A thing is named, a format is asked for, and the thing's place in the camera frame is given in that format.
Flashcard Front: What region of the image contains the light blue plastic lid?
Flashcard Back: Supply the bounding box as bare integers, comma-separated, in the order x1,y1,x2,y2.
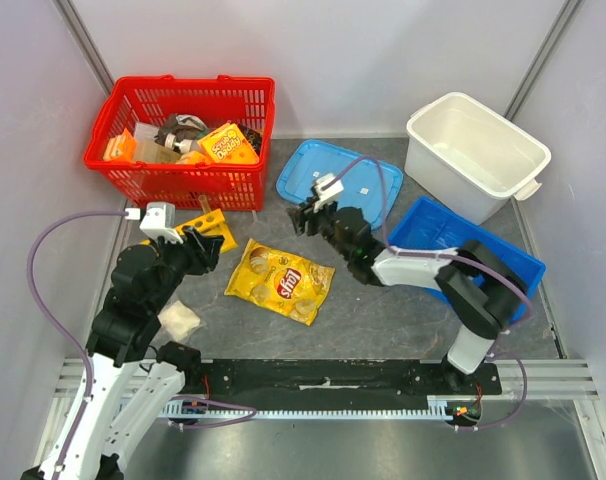
276,139,404,232

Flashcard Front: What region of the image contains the yellow test tube rack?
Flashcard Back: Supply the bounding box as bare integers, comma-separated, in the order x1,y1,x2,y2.
137,208,240,256

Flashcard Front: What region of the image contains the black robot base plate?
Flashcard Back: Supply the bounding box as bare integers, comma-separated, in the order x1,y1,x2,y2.
179,359,502,410

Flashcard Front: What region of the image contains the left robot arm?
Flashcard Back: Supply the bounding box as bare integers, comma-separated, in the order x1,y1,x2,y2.
22,227,224,479

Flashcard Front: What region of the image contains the white plastic tub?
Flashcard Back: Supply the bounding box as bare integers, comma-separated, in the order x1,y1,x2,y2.
404,92,552,225

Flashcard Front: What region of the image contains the red plastic shopping basket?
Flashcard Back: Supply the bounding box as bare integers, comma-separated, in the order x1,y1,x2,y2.
83,74,277,213

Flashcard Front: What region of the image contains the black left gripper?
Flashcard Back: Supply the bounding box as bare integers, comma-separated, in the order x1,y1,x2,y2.
149,224,225,311

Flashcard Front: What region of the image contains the blue divided plastic bin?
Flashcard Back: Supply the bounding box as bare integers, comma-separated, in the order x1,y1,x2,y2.
388,196,546,300

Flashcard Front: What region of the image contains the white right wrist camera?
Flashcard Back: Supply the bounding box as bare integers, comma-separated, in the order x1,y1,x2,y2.
312,173,344,212

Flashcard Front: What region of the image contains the white powder plastic bag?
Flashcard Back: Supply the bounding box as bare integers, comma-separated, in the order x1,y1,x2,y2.
159,300,205,342

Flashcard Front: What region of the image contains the orange Scrub Daddy box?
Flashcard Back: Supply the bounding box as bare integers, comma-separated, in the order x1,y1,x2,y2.
198,123,259,165

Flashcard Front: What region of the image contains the orange carton in basket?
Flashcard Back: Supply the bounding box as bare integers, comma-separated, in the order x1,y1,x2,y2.
103,128,137,163

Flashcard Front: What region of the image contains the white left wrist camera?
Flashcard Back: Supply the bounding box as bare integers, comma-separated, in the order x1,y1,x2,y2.
124,202,183,244

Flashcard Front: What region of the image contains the white slotted cable duct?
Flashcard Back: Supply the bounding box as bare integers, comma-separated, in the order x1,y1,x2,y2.
158,400,453,421

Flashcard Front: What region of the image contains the yellow Lays chips bag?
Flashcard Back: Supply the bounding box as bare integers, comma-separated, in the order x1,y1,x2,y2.
225,239,335,326

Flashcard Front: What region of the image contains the clear glass test tube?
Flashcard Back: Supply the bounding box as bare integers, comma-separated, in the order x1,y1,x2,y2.
198,195,212,214

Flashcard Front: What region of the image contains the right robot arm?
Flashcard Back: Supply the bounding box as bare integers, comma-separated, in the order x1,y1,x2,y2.
287,197,528,394

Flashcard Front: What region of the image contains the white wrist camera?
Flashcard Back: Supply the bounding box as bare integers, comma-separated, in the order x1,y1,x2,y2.
124,202,183,244
312,173,344,212

